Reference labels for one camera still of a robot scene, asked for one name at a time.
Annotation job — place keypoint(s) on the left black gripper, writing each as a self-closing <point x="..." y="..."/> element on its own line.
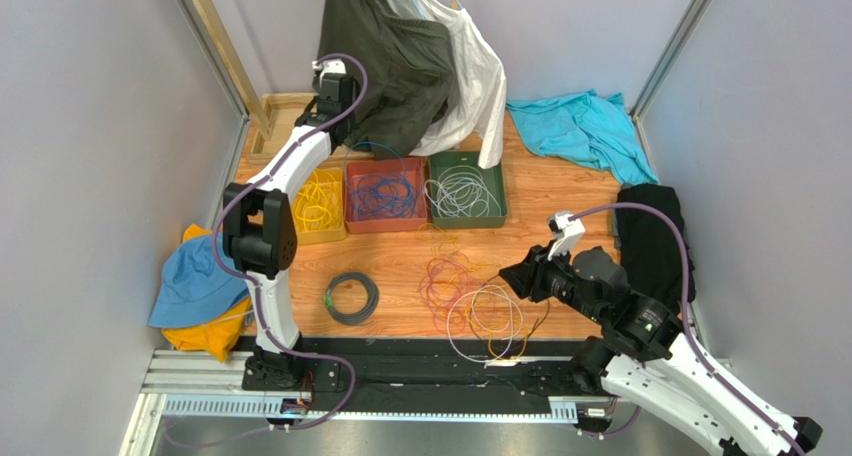
<point x="353" y="125"/>

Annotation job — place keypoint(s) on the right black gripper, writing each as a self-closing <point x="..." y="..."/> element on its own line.
<point x="536" y="279"/>

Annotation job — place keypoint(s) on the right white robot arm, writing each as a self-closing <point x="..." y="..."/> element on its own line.
<point x="644" y="355"/>

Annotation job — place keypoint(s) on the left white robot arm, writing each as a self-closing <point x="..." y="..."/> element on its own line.
<point x="259" y="233"/>

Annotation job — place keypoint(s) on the dark green hanging garment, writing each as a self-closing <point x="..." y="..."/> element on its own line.
<point x="407" y="66"/>

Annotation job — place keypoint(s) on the green plastic bin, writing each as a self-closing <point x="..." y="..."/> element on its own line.
<point x="461" y="195"/>

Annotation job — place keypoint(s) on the red plastic bin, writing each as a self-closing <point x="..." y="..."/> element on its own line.
<point x="384" y="196"/>

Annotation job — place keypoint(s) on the yellow plastic bin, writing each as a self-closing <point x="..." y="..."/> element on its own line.
<point x="318" y="210"/>

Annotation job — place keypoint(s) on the black cloth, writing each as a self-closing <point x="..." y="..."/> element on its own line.
<point x="648" y="249"/>

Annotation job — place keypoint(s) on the white hanging shirt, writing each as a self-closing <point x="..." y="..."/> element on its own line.
<point x="477" y="99"/>

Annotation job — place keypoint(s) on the turquoise cloth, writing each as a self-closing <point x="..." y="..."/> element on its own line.
<point x="587" y="129"/>

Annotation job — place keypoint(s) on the blue bucket hat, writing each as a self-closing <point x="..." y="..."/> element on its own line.
<point x="197" y="285"/>

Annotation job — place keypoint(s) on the yellow cloth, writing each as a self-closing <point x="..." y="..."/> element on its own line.
<point x="217" y="337"/>

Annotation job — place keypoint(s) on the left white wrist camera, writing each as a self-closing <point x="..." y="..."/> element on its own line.
<point x="325" y="70"/>

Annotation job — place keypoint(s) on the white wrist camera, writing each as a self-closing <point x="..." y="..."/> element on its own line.
<point x="325" y="70"/>
<point x="567" y="230"/>

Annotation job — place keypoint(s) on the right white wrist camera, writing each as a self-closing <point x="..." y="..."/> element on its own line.
<point x="567" y="230"/>

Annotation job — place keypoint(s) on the wooden tray frame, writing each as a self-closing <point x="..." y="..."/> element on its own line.
<point x="259" y="148"/>

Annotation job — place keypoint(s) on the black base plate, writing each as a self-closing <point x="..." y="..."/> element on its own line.
<point x="546" y="364"/>

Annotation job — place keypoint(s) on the slotted metal rail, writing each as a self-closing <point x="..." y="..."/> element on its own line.
<point x="200" y="386"/>

